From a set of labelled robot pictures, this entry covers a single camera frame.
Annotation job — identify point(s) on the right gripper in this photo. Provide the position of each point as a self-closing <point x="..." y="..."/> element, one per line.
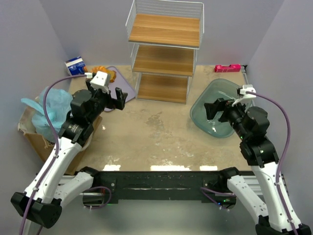
<point x="220" y="110"/>

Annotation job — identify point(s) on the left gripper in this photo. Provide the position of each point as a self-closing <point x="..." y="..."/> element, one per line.
<point x="113" y="100"/>

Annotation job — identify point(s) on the light blue plastic bag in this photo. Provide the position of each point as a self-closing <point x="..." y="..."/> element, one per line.
<point x="57" y="107"/>

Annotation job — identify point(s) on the brown paper grocery bag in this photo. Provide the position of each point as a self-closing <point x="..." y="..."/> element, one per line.
<point x="43" y="147"/>

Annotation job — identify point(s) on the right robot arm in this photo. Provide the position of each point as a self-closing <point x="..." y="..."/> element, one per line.
<point x="274" y="214"/>

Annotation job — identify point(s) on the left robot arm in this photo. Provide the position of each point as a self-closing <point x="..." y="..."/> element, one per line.
<point x="43" y="200"/>

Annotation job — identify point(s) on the clear green food container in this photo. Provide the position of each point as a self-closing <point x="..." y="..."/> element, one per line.
<point x="218" y="88"/>

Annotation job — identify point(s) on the lavender cutting board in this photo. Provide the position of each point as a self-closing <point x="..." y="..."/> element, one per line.
<point x="121" y="82"/>

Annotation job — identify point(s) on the bread slice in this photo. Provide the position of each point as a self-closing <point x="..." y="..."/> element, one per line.
<point x="112" y="75"/>

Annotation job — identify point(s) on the glazed bundt cake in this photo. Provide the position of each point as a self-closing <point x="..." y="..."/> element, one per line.
<point x="99" y="68"/>

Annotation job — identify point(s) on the pink box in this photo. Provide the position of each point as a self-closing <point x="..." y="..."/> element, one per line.
<point x="229" y="68"/>

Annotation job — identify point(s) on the blue white milk carton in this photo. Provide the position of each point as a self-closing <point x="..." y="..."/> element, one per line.
<point x="75" y="66"/>

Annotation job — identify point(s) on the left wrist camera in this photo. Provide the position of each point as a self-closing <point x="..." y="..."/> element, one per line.
<point x="99" y="80"/>

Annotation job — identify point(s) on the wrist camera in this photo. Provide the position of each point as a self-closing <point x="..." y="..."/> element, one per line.
<point x="99" y="80"/>
<point x="246" y="94"/>

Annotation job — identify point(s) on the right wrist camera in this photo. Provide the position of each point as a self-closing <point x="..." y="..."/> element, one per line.
<point x="246" y="94"/>

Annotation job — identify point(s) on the white wire wooden shelf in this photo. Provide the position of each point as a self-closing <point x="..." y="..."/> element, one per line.
<point x="164" y="37"/>

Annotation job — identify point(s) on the black base frame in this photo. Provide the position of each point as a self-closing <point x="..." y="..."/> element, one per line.
<point x="203" y="186"/>

